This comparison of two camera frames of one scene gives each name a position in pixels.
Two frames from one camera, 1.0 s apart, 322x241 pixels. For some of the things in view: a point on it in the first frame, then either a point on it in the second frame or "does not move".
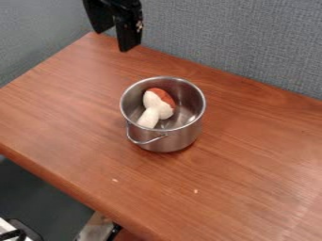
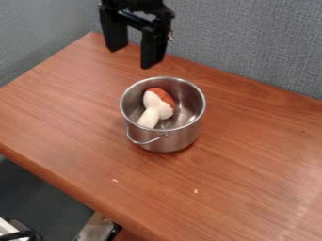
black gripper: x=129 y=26 to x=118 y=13
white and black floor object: x=15 y=231 does not move
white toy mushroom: x=161 y=107 does not move
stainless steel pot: x=177 y=133 does not move
